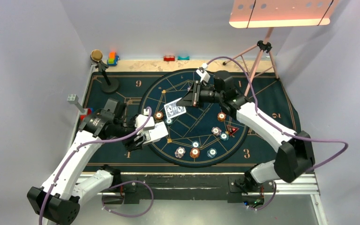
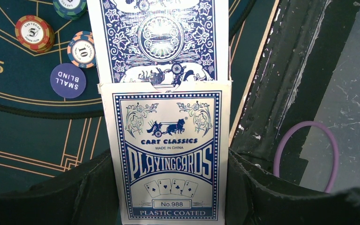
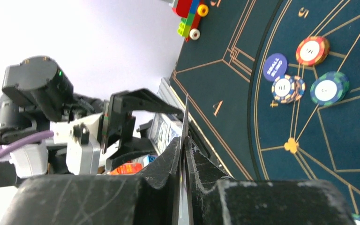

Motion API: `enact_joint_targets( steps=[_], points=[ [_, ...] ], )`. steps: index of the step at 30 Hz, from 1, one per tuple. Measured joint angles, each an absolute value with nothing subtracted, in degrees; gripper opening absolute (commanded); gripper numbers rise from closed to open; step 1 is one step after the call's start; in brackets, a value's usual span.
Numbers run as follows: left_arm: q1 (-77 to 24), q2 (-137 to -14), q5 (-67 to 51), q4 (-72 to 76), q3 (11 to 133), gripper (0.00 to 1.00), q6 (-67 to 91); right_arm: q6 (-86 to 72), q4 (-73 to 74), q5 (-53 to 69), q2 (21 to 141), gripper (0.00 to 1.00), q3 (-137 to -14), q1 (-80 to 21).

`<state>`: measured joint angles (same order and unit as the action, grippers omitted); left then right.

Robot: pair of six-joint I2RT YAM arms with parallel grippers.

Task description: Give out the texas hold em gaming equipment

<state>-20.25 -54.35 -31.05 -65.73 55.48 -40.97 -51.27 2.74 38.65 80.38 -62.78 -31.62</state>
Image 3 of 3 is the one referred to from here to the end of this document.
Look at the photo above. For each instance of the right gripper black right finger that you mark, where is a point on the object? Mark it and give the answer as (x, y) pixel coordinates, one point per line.
(217, 199)

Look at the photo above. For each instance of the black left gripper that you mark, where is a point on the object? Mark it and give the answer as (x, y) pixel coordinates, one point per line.
(88, 136)

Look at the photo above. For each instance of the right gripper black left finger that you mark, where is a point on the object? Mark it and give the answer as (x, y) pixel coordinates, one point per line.
(150, 197)

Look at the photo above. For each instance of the blue playing card deck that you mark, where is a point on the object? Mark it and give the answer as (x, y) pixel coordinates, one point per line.
(163, 129)

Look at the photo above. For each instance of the purple small blind button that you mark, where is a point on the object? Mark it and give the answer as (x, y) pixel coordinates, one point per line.
(275, 65)

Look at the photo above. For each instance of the orange poker chip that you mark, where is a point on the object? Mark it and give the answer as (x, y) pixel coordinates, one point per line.
(312, 50)

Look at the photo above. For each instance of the blue playing card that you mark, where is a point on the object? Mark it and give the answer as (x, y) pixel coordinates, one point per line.
(182, 188)

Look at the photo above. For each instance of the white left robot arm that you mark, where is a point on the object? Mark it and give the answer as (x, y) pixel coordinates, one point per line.
(45, 126)

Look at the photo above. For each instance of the rectangular dark green poker mat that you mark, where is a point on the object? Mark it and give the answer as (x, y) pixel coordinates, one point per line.
(216, 74)

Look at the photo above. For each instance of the round blue poker mat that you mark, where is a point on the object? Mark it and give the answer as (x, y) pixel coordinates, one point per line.
(302, 140)

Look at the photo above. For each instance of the colourful lego toy car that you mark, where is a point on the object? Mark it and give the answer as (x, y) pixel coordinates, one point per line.
(190, 13)

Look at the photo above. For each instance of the aluminium frame rail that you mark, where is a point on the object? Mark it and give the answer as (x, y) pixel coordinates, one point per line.
(166, 93)

